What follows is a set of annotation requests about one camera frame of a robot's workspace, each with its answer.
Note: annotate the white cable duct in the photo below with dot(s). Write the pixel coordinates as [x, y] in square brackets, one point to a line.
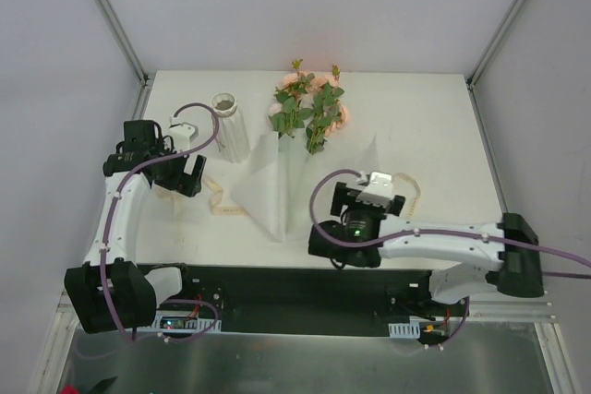
[182, 325]
[405, 331]

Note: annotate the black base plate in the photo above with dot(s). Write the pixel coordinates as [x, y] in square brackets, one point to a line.
[325, 302]

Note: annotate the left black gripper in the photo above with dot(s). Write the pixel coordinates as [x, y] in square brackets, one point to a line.
[186, 177]

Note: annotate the white ribbed ceramic vase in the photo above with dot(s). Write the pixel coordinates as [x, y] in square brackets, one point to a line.
[232, 139]

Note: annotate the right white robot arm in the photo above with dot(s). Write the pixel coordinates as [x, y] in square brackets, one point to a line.
[367, 227]

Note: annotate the red object at bottom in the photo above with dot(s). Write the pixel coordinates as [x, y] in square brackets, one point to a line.
[69, 389]

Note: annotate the right aluminium frame post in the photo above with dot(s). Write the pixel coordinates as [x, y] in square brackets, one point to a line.
[499, 35]

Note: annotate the cream ribbon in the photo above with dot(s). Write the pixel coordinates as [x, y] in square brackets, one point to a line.
[216, 208]

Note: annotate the white wrapping paper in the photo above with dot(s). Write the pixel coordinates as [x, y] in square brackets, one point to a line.
[281, 175]

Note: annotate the right white cable duct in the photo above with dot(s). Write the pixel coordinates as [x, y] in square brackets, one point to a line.
[405, 331]

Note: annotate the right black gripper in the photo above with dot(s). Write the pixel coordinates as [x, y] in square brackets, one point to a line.
[340, 196]

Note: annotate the black object at bottom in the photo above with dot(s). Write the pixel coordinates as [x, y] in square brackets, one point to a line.
[103, 386]

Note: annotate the aluminium frame post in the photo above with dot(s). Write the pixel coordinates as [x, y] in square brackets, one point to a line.
[499, 35]
[116, 28]

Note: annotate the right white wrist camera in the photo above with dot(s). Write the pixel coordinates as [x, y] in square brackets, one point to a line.
[376, 188]

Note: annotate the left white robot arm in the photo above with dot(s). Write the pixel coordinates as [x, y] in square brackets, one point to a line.
[108, 291]

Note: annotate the left aluminium frame post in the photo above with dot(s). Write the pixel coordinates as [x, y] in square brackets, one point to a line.
[116, 28]

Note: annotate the left white cable duct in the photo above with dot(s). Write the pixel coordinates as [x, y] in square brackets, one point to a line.
[182, 325]

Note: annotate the pink flowers with green leaves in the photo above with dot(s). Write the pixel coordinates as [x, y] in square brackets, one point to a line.
[311, 103]

